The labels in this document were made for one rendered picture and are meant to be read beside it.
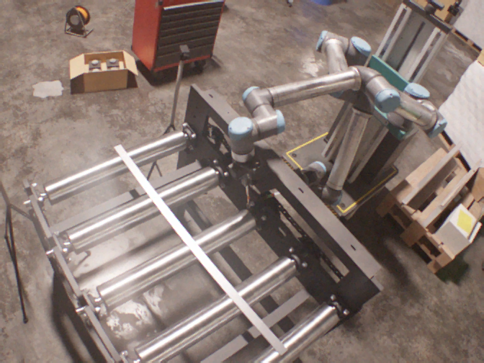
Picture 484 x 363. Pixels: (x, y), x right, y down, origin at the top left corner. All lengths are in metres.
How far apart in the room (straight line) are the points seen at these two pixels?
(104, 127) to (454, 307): 3.41
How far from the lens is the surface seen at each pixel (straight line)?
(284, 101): 1.58
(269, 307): 2.24
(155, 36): 3.49
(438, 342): 3.24
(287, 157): 2.95
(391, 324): 3.01
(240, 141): 1.42
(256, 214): 1.81
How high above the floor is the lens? 2.34
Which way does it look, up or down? 49 degrees down
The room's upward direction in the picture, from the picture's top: 21 degrees clockwise
